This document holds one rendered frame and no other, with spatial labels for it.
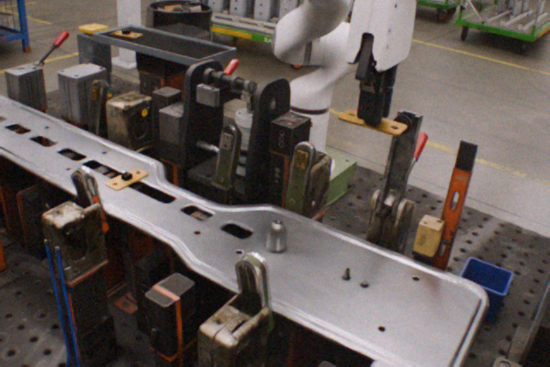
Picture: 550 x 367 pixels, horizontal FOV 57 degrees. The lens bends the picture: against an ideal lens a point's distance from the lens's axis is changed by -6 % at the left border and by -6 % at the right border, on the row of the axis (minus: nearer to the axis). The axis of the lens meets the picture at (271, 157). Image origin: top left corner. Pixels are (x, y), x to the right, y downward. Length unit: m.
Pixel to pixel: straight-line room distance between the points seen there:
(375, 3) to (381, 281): 0.42
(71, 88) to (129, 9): 3.72
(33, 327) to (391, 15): 0.93
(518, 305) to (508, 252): 0.22
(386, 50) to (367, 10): 0.05
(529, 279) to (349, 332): 0.80
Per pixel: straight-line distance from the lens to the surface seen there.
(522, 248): 1.57
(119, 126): 1.20
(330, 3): 1.14
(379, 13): 0.60
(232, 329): 0.65
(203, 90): 1.05
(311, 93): 1.40
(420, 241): 0.87
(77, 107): 1.31
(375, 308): 0.77
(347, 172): 1.59
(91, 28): 1.52
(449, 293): 0.83
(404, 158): 0.86
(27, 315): 1.23
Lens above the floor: 1.51
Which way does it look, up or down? 27 degrees down
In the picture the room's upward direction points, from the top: 4 degrees clockwise
